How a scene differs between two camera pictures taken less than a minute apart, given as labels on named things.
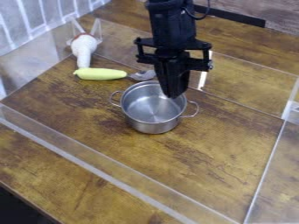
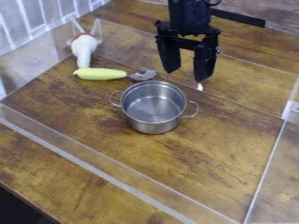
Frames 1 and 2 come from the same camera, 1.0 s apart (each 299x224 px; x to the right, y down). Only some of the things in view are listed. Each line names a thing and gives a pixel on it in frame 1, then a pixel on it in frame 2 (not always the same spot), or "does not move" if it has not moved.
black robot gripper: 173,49 -> 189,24
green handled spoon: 93,73 does not move
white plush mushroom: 83,45 does not move
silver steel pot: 154,113 does not move
